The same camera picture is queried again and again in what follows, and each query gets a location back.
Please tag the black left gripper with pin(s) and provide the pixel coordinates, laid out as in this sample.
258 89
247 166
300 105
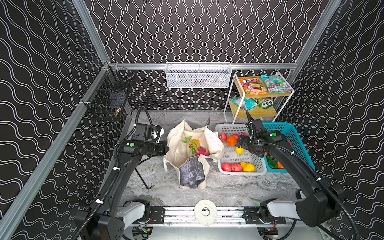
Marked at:
163 148

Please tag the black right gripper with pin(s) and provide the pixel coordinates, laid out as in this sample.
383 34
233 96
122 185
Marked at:
253 129

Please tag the yellow mango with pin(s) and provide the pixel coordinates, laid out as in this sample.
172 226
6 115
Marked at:
248 167

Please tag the white plastic fruit basket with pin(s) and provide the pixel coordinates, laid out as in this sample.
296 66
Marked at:
231 157

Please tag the black wire wall basket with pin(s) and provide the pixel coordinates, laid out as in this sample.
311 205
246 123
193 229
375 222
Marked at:
109 102

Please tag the red apple back left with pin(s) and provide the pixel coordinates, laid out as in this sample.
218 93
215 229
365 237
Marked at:
223 137

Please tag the green candy bag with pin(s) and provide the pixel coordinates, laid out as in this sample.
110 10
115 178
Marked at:
265 103

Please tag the red apple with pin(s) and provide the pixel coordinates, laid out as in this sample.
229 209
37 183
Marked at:
223 137
236 136
226 167
236 167

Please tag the black hex key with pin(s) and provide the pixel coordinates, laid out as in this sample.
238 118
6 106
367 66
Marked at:
143 181

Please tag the orange bell pepper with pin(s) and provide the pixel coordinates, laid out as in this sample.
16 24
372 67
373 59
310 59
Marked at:
280 166

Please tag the white round disc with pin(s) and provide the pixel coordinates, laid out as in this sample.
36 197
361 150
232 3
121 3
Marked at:
206 212

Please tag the orange tangerine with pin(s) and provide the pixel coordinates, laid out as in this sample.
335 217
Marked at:
232 141

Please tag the yellow lemon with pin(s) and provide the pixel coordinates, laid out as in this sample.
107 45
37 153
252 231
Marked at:
239 151

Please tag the white wooden two-tier shelf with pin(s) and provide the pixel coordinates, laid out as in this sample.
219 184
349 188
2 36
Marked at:
260 96

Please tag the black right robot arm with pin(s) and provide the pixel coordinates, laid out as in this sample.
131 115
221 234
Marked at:
322 201

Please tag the red apple front left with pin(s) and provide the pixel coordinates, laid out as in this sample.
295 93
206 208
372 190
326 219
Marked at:
226 167

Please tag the red apple back right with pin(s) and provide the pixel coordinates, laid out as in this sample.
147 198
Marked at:
236 136

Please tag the red apple front middle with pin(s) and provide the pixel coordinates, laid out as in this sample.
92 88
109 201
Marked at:
236 167

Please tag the teal plastic vegetable basket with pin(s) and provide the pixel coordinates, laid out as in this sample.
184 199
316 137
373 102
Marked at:
290 132

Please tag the white wire wall basket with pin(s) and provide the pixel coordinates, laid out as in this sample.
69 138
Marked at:
194 75

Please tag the green bell pepper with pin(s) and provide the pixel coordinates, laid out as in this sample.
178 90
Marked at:
272 164

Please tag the cream canvas grocery bag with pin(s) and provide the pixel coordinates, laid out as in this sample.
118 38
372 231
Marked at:
192 170

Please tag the orange snack bag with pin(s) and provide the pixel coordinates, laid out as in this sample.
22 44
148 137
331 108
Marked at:
253 85

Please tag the green pink snack bag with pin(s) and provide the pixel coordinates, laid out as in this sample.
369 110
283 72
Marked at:
276 84

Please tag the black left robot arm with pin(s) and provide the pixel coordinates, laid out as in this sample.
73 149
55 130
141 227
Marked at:
99 221

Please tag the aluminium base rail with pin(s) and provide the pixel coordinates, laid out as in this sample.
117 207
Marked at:
233 223

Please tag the teal white snack bag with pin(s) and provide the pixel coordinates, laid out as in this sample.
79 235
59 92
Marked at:
245 104

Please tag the pink dragon fruit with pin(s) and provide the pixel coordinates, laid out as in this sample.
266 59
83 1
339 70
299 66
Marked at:
201 151

